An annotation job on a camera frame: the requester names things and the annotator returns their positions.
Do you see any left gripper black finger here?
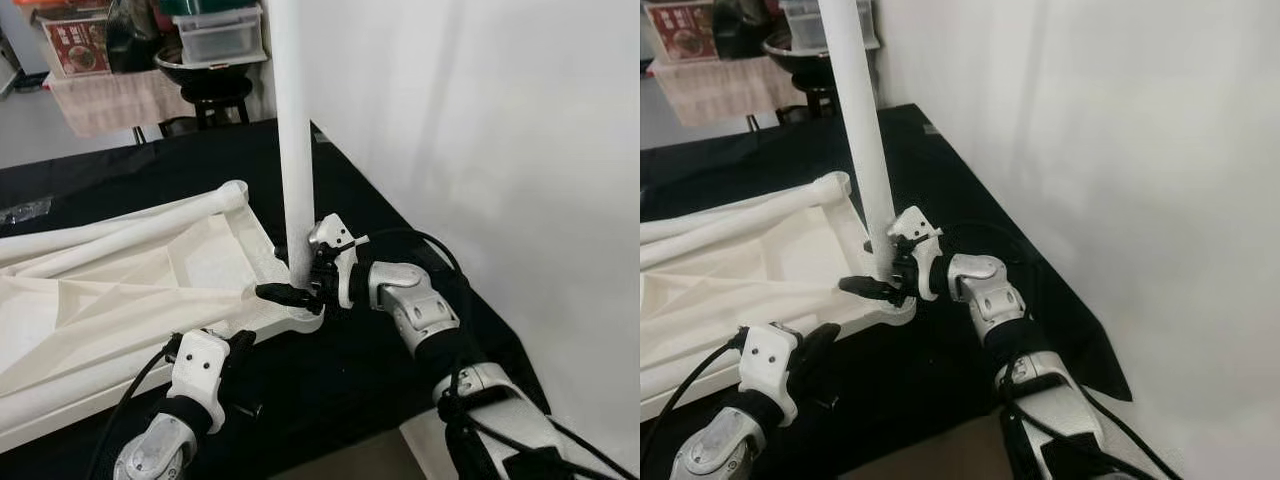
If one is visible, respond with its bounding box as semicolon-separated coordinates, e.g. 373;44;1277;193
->
798;321;843;379
228;329;259;379

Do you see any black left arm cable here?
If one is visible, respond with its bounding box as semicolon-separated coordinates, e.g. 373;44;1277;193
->
640;330;751;480
88;335;183;480

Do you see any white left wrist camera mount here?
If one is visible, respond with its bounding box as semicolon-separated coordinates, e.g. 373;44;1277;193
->
737;321;803;428
166;328;233;434

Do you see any black tablecloth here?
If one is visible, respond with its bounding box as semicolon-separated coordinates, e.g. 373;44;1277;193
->
0;120;549;480
640;103;1136;480

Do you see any black bag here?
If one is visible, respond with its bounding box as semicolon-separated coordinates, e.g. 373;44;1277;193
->
105;0;176;73
710;0;786;59

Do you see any beige table cover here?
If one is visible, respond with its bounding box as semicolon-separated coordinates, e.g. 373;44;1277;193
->
45;68;196;139
650;58;791;129

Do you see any cream plastic table top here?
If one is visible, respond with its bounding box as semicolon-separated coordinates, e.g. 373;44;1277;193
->
0;180;326;453
640;170;916;421

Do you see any black round stool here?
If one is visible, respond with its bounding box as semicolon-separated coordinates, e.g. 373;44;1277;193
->
165;80;256;136
770;85;851;126

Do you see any clear storage box green lid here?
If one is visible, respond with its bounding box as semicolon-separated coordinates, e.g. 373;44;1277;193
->
170;0;266;66
780;0;881;51

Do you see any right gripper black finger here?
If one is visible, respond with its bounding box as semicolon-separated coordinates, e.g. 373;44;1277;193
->
839;275;906;304
256;282;323;309

